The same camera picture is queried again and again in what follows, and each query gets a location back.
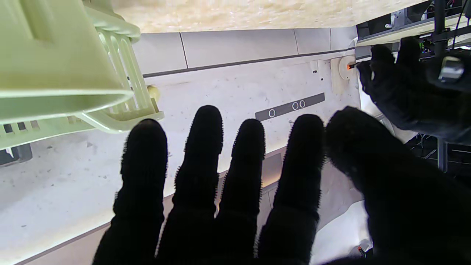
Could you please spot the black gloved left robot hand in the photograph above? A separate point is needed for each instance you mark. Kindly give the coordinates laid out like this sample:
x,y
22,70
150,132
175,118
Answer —
x,y
412,95

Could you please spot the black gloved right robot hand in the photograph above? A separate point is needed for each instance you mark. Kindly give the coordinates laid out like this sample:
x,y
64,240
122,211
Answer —
x,y
386,206

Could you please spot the white machine with orange trim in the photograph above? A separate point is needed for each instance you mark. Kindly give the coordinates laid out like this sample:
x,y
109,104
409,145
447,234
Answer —
x,y
346,232

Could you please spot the white base cabinets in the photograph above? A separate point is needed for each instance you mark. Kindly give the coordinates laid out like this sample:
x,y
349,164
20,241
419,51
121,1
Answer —
x,y
239,48

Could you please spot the small yellow fruit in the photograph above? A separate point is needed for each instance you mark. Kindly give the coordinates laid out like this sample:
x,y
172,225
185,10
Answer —
x,y
154,92

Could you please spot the pale green plastic dish rack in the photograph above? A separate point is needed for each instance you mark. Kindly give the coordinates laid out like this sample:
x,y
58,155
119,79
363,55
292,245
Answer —
x,y
55,66

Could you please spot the black toaster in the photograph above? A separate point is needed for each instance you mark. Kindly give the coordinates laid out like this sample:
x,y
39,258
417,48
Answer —
x,y
14,154

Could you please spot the black wall strip with rings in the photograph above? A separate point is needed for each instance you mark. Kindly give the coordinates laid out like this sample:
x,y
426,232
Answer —
x,y
287,107

